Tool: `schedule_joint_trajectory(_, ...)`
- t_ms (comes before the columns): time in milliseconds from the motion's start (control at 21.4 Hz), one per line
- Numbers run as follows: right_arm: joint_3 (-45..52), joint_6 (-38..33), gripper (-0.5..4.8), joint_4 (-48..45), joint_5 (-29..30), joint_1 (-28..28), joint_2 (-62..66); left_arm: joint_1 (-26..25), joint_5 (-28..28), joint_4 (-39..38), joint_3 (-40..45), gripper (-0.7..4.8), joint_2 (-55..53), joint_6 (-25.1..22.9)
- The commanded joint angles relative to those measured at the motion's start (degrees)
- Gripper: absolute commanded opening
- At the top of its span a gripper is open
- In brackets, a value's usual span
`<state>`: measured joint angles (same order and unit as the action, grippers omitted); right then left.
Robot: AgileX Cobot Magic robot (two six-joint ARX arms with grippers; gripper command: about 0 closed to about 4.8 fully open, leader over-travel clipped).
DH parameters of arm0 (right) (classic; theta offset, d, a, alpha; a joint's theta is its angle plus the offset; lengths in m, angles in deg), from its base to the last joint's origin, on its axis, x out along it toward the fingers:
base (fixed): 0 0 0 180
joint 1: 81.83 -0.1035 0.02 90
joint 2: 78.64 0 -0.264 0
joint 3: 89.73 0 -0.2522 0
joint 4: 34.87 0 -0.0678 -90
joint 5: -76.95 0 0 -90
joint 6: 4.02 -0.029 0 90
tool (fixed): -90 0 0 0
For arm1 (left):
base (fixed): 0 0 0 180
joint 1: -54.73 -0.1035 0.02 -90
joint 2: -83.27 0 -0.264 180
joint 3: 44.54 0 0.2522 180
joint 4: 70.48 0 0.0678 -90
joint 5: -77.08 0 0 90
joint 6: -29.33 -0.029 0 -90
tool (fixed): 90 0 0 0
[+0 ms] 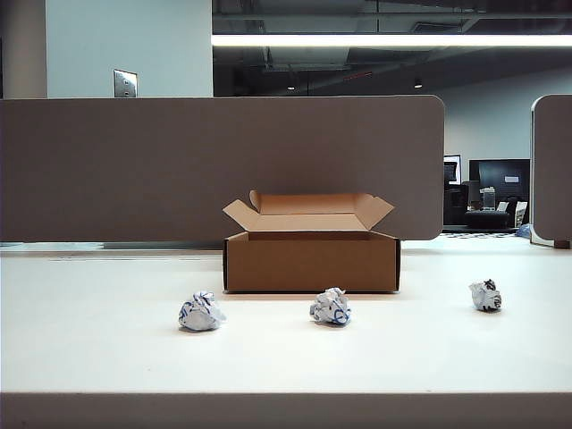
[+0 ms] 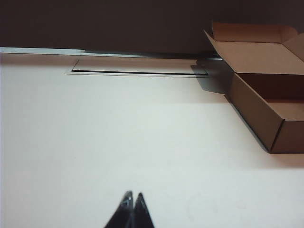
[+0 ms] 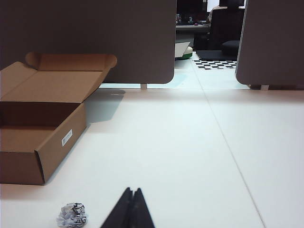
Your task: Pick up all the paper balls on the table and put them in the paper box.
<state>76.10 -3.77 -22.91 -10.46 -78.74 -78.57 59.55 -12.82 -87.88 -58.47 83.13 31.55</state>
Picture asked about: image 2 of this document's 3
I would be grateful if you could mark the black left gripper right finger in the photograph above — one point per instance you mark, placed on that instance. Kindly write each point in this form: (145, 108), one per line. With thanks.
(142, 213)

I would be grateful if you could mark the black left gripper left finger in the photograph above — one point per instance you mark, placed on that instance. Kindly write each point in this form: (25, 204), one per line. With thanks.
(123, 213)

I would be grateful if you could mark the open brown cardboard box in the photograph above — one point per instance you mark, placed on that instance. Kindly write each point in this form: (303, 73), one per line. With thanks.
(251, 107)

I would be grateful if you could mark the wide grey desk divider panel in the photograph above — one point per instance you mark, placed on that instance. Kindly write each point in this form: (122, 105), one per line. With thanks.
(95, 23)

